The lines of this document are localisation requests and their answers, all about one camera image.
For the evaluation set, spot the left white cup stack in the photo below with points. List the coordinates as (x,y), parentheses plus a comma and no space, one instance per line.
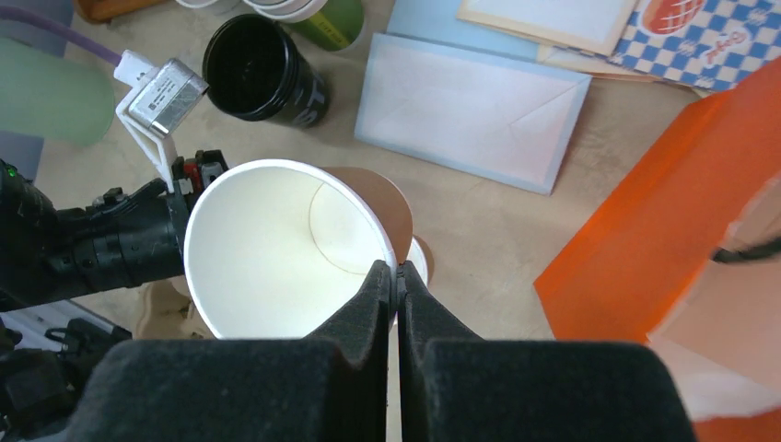
(333,25)

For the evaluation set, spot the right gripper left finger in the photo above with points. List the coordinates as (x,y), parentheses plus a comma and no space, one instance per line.
(328,386)

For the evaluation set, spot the black paper cup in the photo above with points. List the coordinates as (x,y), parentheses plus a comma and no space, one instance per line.
(256,73)

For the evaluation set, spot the pulp cup carrier tray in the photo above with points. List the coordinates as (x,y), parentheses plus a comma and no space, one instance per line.
(167,312)

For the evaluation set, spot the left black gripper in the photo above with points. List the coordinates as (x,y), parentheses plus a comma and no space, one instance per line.
(120,241)

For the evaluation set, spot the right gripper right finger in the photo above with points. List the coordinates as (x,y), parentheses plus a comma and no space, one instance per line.
(457,386)

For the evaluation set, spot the white cup stack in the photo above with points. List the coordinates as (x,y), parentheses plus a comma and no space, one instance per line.
(214,7)
(333,25)

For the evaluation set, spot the orange paper bag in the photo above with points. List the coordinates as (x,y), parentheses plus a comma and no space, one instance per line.
(622,272)

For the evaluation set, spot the right white cup stack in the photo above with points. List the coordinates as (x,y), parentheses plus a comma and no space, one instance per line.
(214,7)

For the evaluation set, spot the brown paper cup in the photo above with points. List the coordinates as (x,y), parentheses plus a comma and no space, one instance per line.
(274,247)
(419,254)

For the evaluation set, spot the wooden shelf rack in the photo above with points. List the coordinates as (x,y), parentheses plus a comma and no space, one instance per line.
(103,11)

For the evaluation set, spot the green straw holder cup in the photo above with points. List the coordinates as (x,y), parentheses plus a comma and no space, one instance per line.
(52,97)

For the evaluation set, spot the blue checkered paper bag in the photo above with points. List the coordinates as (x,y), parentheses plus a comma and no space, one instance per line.
(710,45)

